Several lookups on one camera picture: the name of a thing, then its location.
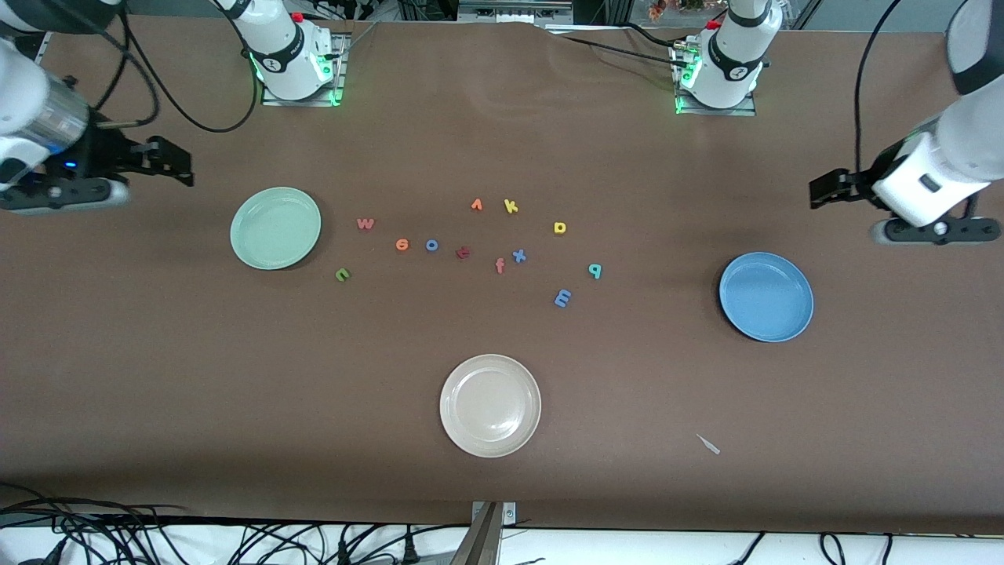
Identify blue plate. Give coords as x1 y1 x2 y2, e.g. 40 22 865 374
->
718 252 815 343

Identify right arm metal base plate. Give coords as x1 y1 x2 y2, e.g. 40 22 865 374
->
261 31 347 108

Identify beige plate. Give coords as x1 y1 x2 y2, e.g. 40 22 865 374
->
439 354 542 458

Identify grey metal background equipment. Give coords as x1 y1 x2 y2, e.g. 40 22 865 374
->
457 0 573 24

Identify orange dried flowers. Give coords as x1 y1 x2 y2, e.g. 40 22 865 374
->
647 0 707 21

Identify metal table edge bracket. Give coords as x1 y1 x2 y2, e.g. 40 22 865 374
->
451 501 517 565

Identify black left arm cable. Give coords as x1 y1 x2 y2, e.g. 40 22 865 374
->
854 0 908 183

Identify black cable on tabletop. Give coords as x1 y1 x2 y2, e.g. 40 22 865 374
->
541 22 699 71

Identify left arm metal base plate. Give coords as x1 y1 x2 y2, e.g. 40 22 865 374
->
673 39 758 117

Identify green plate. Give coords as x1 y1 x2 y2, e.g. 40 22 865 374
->
230 187 322 271

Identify black floor cable bundle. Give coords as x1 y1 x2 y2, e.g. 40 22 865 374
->
0 480 471 565

